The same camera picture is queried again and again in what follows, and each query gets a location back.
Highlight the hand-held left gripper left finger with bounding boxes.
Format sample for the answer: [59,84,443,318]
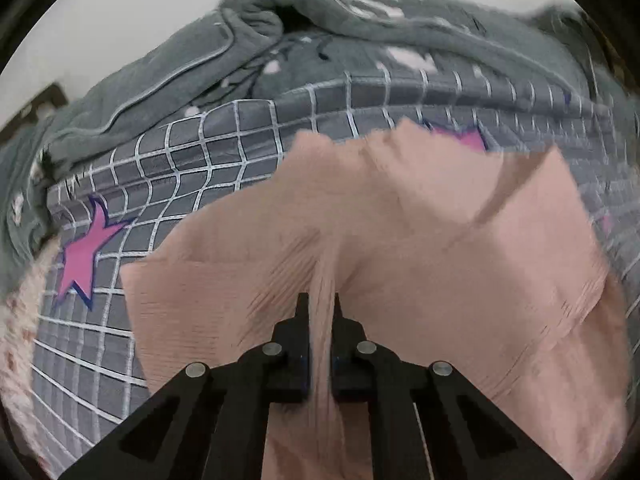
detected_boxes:
[60,292,312,480]

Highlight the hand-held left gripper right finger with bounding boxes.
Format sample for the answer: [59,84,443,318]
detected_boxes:
[331,292,574,480]

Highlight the pink small garment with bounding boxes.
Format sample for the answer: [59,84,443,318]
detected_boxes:
[120,122,633,480]

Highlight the grey checked star bed sheet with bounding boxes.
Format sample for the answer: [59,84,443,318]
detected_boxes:
[30,67,640,476]

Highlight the floral bed sheet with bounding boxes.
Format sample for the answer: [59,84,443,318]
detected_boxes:
[0,240,66,476]

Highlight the dark wooden frame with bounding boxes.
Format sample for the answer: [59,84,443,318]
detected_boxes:
[0,82,68,146]

